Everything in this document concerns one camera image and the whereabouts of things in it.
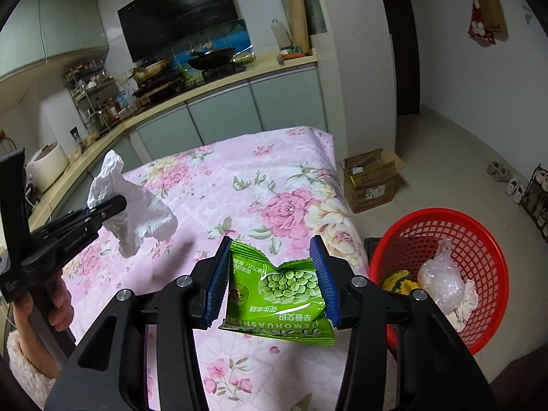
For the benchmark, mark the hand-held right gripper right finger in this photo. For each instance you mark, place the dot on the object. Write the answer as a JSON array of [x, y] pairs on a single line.
[[325, 282]]

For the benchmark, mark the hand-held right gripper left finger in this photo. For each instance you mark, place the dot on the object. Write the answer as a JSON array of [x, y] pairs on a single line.
[[218, 282]]

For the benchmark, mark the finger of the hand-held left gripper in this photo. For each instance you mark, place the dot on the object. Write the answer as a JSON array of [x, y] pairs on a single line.
[[109, 209]]

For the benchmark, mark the white plastic bag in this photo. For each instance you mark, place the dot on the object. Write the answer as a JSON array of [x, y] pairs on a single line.
[[141, 209]]

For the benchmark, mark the green snack packet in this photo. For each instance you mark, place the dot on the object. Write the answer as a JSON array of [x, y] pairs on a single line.
[[274, 299]]

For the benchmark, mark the yellow ridged packet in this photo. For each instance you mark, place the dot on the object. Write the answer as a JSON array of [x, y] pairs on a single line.
[[411, 286]]

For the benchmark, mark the clear plastic bag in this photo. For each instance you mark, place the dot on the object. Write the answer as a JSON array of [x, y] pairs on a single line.
[[441, 282]]

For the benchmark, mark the cream cloth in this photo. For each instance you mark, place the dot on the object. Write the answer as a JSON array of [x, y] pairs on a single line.
[[469, 299]]

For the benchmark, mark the red plastic mesh basket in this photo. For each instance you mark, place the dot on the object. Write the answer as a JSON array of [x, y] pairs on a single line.
[[483, 244]]

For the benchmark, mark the person's left forearm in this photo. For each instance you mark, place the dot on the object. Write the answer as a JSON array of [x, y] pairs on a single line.
[[30, 376]]

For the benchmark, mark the person's left hand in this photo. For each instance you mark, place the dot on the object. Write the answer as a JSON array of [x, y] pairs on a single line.
[[30, 338]]

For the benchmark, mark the white rice cooker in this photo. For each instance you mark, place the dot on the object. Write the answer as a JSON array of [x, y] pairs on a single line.
[[47, 165]]

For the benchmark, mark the open cardboard box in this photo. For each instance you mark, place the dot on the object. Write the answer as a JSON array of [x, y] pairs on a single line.
[[372, 188]]

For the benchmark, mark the metal kitchen rack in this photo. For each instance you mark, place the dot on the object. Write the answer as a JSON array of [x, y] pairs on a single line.
[[92, 94]]

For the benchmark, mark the pink floral blanket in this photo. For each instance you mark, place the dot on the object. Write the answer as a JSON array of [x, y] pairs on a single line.
[[257, 171]]

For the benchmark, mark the black gas stove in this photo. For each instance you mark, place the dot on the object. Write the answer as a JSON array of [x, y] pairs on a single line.
[[154, 87]]

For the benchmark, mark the gold cooking pan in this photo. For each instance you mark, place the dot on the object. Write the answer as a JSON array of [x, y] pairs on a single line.
[[150, 70]]

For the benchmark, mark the black wok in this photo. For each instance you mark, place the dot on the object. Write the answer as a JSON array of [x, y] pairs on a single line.
[[212, 60]]

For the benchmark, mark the kitchen counter with grey cabinets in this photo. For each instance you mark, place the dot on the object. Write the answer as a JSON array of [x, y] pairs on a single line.
[[282, 98]]

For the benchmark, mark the beige slipper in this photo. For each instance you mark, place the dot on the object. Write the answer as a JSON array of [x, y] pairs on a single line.
[[494, 168], [504, 174]]

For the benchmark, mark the black range hood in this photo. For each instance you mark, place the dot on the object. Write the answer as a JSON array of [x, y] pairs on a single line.
[[180, 17]]

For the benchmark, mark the white shoe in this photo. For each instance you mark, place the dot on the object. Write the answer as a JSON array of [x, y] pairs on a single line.
[[511, 186], [519, 191]]

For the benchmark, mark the blue backsplash sheet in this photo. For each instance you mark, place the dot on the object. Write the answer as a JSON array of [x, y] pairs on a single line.
[[231, 34]]

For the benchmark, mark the black shoe rack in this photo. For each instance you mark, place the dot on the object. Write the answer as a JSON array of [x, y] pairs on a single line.
[[535, 205]]

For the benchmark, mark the small orange tray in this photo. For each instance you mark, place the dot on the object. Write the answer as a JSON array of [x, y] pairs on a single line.
[[293, 52]]

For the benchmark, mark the white plastic bottle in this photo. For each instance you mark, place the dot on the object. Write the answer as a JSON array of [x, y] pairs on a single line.
[[279, 34]]

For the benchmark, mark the dark brown door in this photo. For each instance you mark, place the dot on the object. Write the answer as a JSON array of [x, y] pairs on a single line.
[[398, 43]]

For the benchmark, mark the wooden cutting board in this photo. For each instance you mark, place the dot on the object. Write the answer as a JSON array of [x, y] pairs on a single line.
[[299, 21]]

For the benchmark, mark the frosted glass panel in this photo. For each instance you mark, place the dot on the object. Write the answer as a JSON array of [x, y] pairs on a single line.
[[317, 0]]

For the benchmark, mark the red hanging bag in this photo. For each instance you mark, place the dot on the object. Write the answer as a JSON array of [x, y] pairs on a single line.
[[478, 30]]

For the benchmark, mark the brown paper bag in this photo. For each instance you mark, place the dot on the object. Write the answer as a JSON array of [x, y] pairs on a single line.
[[492, 8]]

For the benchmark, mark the grey wall cabinet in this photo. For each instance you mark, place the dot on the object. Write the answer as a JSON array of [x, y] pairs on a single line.
[[51, 30]]

